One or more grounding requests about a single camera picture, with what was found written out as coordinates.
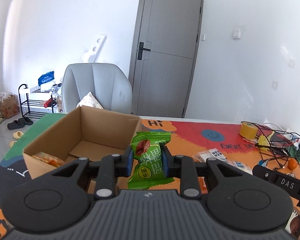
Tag clear white pastry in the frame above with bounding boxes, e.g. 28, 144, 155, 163
192, 148, 228, 163

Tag green snack packet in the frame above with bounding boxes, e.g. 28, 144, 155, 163
128, 131, 174, 190

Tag small orange fruit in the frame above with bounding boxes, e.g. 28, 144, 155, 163
288, 158, 298, 170

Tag orange snack packet in box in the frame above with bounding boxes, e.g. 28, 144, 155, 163
32, 152, 67, 168

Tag yellow toy figure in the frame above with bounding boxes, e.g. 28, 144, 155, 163
257, 131, 274, 151

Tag colourful cartoon table mat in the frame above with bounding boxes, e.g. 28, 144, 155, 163
0, 113, 300, 240

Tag yellow tape roll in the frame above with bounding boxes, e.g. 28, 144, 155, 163
239, 121, 258, 140

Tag open cardboard box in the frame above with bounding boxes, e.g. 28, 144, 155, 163
23, 106, 142, 179

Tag yellow slipper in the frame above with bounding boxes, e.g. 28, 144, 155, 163
13, 131, 24, 140
9, 140, 17, 148

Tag black slipper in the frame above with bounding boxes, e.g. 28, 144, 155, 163
7, 116, 33, 130

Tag black metal shoe rack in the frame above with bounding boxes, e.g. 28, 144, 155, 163
18, 84, 57, 119

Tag white dotted cushion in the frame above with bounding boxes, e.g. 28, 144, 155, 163
76, 92, 103, 109

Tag small brown cardboard box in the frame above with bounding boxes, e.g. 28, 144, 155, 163
0, 92, 18, 119

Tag blue plastic bag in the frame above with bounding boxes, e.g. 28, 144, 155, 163
38, 71, 55, 86

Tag grey upholstered chair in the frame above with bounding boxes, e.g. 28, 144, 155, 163
61, 63, 132, 114

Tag grey interior door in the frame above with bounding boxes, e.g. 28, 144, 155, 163
129, 0, 204, 118

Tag tangle of black cables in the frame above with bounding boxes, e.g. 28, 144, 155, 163
242, 121, 300, 183

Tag white wall switch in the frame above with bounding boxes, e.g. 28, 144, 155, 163
232, 29, 241, 39

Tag black door handle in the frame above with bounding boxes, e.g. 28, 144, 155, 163
137, 42, 151, 60

